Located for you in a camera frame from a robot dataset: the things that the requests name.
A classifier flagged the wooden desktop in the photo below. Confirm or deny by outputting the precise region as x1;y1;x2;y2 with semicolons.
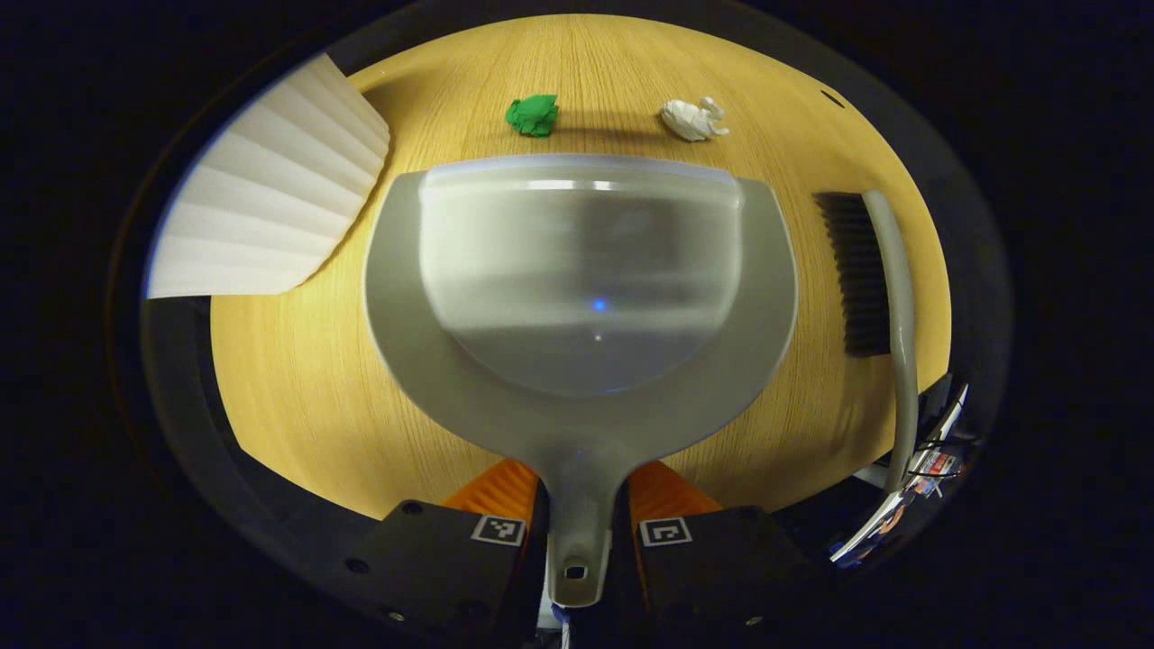
209;14;953;522

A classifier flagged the white plastic dustpan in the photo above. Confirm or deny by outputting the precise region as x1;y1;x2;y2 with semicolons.
363;153;800;608

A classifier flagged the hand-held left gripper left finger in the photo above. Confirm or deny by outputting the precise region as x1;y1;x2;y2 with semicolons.
343;458;548;646

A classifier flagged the white paper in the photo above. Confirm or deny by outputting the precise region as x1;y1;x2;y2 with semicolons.
660;96;730;143

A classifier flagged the white ribbed garbage bin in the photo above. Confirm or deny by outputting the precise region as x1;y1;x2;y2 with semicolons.
144;52;391;299

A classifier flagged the green paper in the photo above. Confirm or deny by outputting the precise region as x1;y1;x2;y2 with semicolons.
505;94;560;139

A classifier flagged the small white broom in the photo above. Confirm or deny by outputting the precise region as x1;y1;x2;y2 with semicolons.
814;189;920;493

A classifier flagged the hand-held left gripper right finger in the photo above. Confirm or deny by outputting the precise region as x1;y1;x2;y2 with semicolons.
613;460;832;646

